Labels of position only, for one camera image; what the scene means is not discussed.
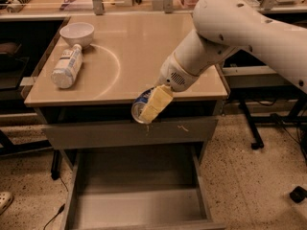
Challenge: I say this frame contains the black caster wheel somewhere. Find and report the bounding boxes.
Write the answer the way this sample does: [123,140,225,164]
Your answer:
[290,186,307,203]

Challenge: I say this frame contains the open middle drawer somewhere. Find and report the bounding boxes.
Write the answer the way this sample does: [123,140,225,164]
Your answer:
[60,144,225,230]

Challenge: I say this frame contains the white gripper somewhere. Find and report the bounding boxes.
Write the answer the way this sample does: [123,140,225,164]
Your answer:
[139,53,198,124]

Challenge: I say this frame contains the black floor cable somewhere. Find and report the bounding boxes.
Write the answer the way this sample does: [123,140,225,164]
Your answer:
[42,175,70,230]

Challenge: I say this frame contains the white shoe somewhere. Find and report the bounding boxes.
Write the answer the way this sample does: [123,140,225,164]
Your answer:
[0,192,13,215]

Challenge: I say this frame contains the black table leg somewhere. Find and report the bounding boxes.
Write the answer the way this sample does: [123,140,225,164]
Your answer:
[239,99,264,150]

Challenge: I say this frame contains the white bowl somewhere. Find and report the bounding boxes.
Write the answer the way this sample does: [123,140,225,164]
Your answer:
[59,22,94,48]

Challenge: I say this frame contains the blue pepsi can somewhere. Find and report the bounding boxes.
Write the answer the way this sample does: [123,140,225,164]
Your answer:
[131,88,153,124]

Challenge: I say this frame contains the black spring tool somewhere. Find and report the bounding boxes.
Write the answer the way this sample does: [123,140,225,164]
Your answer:
[7,0,31,12]

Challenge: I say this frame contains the grey drawer cabinet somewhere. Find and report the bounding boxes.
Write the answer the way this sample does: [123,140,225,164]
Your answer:
[20,12,230,230]

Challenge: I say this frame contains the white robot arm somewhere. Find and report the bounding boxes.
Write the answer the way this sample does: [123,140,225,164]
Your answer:
[131,0,307,124]

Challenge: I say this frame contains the clear plastic water bottle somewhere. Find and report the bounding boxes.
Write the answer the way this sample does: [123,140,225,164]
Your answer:
[51,44,83,89]

